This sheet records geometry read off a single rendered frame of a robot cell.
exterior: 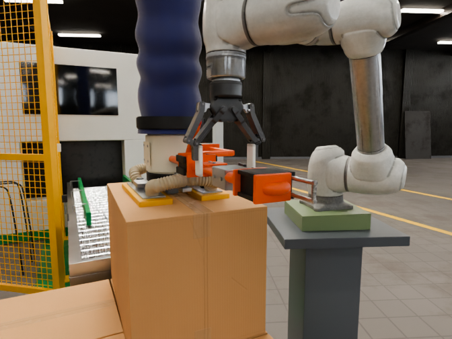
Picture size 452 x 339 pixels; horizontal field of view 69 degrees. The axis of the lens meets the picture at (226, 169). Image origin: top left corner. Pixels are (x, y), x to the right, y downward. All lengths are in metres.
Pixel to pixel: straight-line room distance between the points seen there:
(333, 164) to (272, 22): 0.89
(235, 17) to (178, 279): 0.65
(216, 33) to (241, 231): 0.52
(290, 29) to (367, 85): 0.63
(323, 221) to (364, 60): 0.63
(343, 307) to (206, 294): 0.82
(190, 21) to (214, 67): 0.41
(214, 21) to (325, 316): 1.30
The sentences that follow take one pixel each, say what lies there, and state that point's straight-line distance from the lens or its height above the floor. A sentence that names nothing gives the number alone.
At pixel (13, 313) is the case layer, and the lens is 1.42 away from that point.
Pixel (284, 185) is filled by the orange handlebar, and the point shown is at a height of 1.08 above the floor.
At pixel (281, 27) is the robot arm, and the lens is 0.68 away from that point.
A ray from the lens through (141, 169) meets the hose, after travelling 1.30.
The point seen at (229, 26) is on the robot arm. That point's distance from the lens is 0.73.
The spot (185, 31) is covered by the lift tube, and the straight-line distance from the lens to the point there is 1.10.
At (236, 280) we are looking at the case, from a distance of 1.00.
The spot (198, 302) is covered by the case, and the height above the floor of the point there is 0.70.
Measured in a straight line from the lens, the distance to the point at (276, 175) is 0.57.
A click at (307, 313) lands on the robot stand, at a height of 0.37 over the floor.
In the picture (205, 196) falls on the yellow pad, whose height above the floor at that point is 0.96.
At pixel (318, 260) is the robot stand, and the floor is 0.61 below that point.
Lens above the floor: 1.17
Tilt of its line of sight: 7 degrees down
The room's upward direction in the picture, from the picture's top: straight up
